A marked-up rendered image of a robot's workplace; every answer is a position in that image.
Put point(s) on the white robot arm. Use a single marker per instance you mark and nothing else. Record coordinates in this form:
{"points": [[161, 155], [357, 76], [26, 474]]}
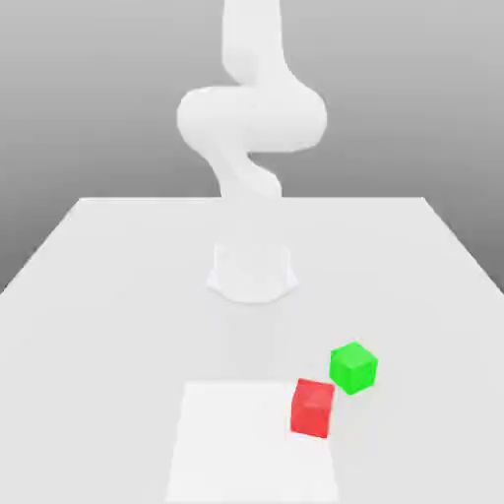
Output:
{"points": [[252, 118]]}

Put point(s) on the small green cube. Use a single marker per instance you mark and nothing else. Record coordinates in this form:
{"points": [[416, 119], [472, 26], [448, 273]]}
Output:
{"points": [[353, 368]]}

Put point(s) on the small red cube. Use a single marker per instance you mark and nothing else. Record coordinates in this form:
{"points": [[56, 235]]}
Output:
{"points": [[312, 409]]}

